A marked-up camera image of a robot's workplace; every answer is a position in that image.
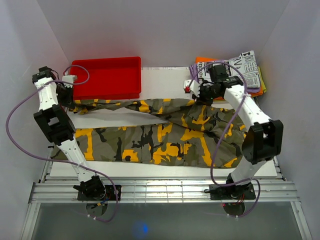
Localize camouflage yellow green trousers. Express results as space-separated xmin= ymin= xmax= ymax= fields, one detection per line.
xmin=48 ymin=97 xmax=248 ymax=169

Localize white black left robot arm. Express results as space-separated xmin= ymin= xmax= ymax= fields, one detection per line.
xmin=32 ymin=66 xmax=107 ymax=201

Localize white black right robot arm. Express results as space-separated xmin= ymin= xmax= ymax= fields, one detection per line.
xmin=191 ymin=61 xmax=284 ymax=200

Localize purple folded trousers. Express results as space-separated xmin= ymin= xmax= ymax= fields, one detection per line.
xmin=189 ymin=61 xmax=263 ymax=97

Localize orange folded trousers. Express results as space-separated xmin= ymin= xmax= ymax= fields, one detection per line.
xmin=195 ymin=56 xmax=264 ymax=103

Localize newspaper print folded trousers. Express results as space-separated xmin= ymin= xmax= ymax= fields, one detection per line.
xmin=194 ymin=50 xmax=261 ymax=92

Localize yellow-green folded trousers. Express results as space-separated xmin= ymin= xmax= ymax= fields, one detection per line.
xmin=258 ymin=67 xmax=267 ymax=94

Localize red plastic tray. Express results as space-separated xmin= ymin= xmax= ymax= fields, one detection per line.
xmin=69 ymin=56 xmax=142 ymax=100

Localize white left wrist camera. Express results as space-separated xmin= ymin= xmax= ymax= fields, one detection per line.
xmin=61 ymin=74 xmax=78 ymax=85

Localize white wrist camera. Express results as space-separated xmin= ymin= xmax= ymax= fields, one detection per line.
xmin=61 ymin=74 xmax=78 ymax=85
xmin=183 ymin=79 xmax=200 ymax=96

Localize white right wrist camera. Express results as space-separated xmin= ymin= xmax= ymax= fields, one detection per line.
xmin=183 ymin=79 xmax=200 ymax=96

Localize aluminium frame rail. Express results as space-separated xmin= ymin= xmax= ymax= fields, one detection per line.
xmin=29 ymin=179 xmax=300 ymax=204

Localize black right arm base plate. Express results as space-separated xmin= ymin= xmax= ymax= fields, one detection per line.
xmin=204 ymin=183 xmax=256 ymax=200

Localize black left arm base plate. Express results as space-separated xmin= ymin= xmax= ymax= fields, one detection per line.
xmin=76 ymin=184 xmax=122 ymax=201

